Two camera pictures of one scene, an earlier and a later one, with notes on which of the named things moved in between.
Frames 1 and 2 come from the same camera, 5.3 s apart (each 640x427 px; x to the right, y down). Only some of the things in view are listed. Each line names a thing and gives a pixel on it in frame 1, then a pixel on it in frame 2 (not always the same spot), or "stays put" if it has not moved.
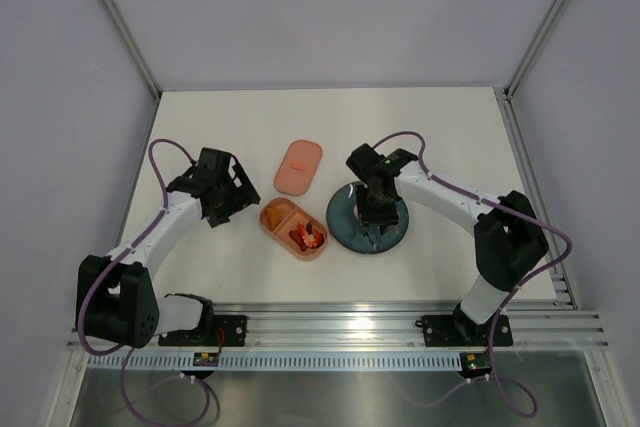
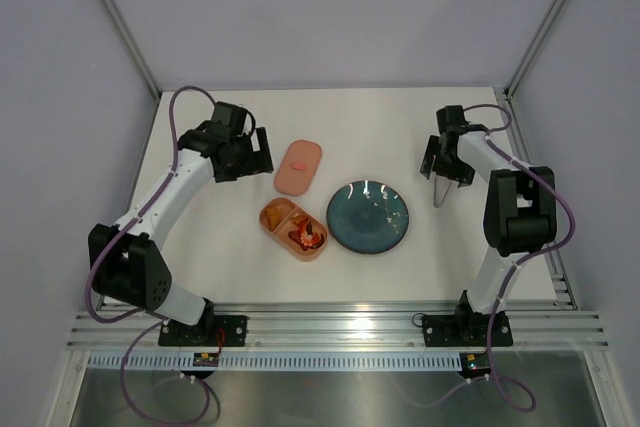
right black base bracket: (459, 330) stays put
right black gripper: (367, 215) to (463, 173)
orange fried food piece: (272, 217) stays put
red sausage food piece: (298, 239) stays put
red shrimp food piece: (311, 243) stays put
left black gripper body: (232, 197) to (244, 160)
